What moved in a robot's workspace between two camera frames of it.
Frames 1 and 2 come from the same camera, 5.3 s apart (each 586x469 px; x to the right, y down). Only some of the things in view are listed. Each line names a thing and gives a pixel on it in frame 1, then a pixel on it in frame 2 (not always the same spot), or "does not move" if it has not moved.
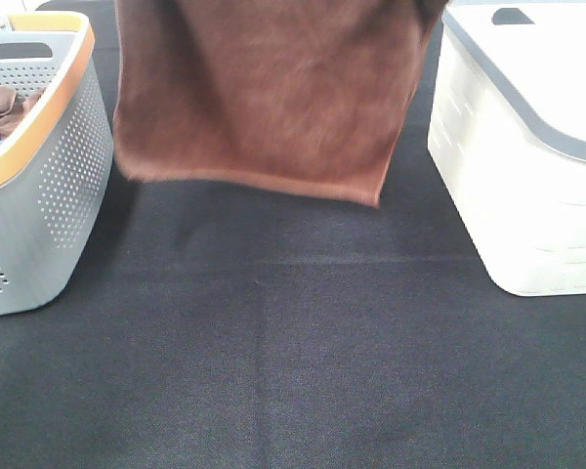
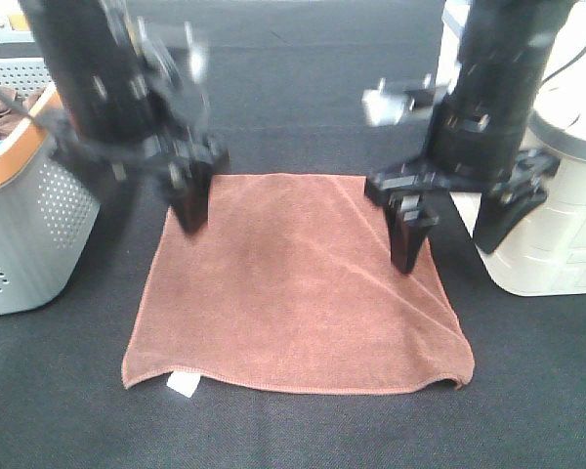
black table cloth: [231, 326] does not move
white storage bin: [518, 130] does not move
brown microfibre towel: [303, 95] → [290, 284]
